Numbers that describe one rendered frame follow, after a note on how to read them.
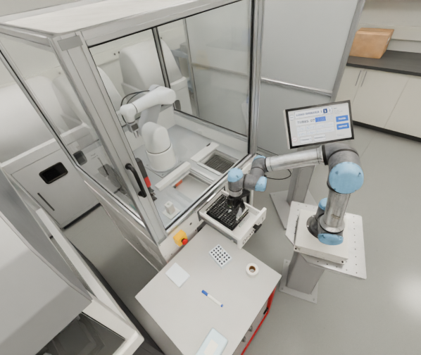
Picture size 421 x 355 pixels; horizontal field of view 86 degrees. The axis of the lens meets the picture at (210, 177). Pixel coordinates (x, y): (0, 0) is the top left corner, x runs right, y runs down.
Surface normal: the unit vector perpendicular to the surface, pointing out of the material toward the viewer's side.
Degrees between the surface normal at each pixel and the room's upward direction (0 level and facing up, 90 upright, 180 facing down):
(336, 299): 0
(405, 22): 90
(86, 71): 90
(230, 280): 0
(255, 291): 0
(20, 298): 69
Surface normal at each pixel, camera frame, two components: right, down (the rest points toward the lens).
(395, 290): -0.10, -0.71
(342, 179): -0.32, 0.58
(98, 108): 0.75, 0.40
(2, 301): 0.67, 0.13
